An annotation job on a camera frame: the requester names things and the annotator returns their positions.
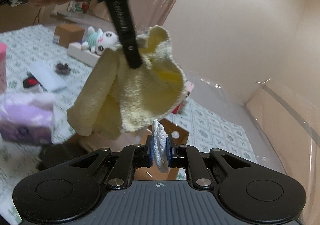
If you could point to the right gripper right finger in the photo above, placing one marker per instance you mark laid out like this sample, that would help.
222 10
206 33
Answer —
171 148

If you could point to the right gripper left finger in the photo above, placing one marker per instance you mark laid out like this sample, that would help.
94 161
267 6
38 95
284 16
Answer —
150 149

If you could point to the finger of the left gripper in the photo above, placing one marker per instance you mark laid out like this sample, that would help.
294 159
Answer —
123 23

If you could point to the white cloth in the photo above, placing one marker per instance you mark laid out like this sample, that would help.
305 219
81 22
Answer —
160 152

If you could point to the yellow fluffy towel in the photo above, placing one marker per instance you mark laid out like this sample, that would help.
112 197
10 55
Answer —
117 99

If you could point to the dark grey fabric pouch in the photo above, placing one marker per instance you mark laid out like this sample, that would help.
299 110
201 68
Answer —
53 155

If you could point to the translucent plastic bag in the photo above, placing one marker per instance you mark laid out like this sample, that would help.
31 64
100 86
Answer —
46 76

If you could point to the purple velvet scrunchie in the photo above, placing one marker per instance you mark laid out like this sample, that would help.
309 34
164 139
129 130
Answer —
62 69

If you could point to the open cardboard tray box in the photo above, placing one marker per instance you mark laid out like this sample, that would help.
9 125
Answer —
97 141

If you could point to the white plush bunny toy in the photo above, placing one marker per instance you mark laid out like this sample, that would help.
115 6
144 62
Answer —
97 40

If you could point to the stack of books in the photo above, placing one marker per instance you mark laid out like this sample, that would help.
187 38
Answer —
190 87

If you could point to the small brown cardboard box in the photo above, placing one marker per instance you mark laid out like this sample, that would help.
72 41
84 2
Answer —
68 33

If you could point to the long white blue box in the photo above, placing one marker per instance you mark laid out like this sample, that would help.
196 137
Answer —
83 55

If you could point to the floral patterned tablecloth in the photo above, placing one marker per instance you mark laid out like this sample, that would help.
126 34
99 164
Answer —
211 119

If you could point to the purple tissue pack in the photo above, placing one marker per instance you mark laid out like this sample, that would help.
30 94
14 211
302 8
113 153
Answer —
27 118

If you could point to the pink lidded cup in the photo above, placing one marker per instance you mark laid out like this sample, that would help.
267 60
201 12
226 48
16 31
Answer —
3 72

